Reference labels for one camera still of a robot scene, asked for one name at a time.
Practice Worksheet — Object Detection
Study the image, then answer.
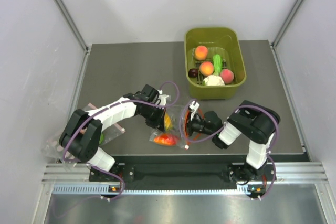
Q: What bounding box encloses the fake peach middle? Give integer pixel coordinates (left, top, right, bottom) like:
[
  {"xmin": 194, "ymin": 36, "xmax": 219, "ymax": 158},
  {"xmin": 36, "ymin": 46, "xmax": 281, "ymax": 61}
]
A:
[{"xmin": 199, "ymin": 61, "xmax": 214, "ymax": 77}]

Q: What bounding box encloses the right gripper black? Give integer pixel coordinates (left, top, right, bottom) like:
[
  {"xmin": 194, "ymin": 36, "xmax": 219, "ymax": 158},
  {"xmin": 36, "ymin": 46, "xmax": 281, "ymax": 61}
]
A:
[{"xmin": 173, "ymin": 111, "xmax": 215, "ymax": 137}]

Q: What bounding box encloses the fake green fruit in bag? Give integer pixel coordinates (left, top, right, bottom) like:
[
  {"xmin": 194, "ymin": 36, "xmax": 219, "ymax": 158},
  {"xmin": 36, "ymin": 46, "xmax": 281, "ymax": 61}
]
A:
[{"xmin": 99, "ymin": 133, "xmax": 104, "ymax": 145}]

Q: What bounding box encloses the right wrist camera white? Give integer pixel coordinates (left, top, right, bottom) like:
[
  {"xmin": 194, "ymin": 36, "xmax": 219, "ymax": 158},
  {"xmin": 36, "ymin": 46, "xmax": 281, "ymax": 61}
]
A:
[{"xmin": 188, "ymin": 100, "xmax": 200, "ymax": 120}]

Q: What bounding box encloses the fake orange yellow mango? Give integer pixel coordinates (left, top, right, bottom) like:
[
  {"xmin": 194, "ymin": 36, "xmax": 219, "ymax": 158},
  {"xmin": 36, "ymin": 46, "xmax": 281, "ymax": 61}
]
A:
[{"xmin": 163, "ymin": 113, "xmax": 173, "ymax": 131}]

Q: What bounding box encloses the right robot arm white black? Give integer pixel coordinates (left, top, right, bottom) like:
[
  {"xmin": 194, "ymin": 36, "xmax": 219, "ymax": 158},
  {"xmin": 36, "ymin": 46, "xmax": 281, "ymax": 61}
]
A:
[{"xmin": 180, "ymin": 100, "xmax": 281, "ymax": 182}]

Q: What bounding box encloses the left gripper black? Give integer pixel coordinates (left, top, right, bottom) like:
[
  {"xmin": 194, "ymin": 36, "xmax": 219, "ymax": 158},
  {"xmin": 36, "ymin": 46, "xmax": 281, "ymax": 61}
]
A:
[{"xmin": 140, "ymin": 103, "xmax": 166, "ymax": 133}]

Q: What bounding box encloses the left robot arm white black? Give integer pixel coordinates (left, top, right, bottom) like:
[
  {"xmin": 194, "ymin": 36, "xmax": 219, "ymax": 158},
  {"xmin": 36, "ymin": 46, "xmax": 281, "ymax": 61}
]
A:
[{"xmin": 59, "ymin": 84, "xmax": 170, "ymax": 180}]

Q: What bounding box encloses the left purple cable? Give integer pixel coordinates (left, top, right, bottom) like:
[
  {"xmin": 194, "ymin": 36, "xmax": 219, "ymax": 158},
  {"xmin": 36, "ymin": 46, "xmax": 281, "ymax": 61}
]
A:
[{"xmin": 62, "ymin": 81, "xmax": 181, "ymax": 201}]

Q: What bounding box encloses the fake peach pink right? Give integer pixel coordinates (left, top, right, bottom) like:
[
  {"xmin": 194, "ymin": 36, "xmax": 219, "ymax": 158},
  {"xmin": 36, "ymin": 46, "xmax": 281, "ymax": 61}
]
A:
[{"xmin": 220, "ymin": 69, "xmax": 234, "ymax": 84}]

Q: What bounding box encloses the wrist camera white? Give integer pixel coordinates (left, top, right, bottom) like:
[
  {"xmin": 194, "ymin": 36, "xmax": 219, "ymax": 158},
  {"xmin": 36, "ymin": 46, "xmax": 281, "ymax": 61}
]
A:
[
  {"xmin": 188, "ymin": 100, "xmax": 200, "ymax": 120},
  {"xmin": 155, "ymin": 90, "xmax": 171, "ymax": 108}
]

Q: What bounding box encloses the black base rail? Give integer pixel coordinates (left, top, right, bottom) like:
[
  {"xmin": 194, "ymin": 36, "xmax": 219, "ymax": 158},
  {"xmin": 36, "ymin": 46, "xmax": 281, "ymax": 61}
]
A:
[{"xmin": 89, "ymin": 154, "xmax": 265, "ymax": 190}]

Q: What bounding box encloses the grey slotted cable duct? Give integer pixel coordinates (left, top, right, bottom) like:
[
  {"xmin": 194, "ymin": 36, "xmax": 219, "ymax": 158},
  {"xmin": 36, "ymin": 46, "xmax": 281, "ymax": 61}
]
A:
[{"xmin": 52, "ymin": 184, "xmax": 265, "ymax": 196}]

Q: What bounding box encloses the clear zip bag red seal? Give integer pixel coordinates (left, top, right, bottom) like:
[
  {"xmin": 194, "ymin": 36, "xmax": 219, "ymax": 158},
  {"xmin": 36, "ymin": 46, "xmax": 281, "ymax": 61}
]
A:
[{"xmin": 149, "ymin": 105, "xmax": 204, "ymax": 150}]

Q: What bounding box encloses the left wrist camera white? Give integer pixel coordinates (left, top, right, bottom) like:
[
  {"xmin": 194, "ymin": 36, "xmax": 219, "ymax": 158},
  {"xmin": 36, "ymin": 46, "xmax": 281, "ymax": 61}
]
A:
[{"xmin": 155, "ymin": 90, "xmax": 171, "ymax": 108}]

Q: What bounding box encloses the fake green cucumber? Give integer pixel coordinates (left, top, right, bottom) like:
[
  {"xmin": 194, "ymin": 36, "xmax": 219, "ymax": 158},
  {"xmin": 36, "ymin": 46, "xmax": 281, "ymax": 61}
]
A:
[{"xmin": 213, "ymin": 54, "xmax": 223, "ymax": 76}]

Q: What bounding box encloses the olive green plastic basin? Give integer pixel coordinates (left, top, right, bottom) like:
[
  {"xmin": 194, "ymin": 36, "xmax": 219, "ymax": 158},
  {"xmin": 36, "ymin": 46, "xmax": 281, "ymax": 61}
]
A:
[{"xmin": 184, "ymin": 27, "xmax": 247, "ymax": 100}]

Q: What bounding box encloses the fake peach back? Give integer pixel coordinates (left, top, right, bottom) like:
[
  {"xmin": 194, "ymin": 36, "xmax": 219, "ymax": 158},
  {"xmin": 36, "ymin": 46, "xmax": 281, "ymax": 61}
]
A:
[{"xmin": 194, "ymin": 45, "xmax": 208, "ymax": 61}]

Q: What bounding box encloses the dark fake plum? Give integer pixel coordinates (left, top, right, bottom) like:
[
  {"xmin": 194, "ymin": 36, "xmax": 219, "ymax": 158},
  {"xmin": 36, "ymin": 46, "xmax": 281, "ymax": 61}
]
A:
[{"xmin": 188, "ymin": 68, "xmax": 199, "ymax": 78}]

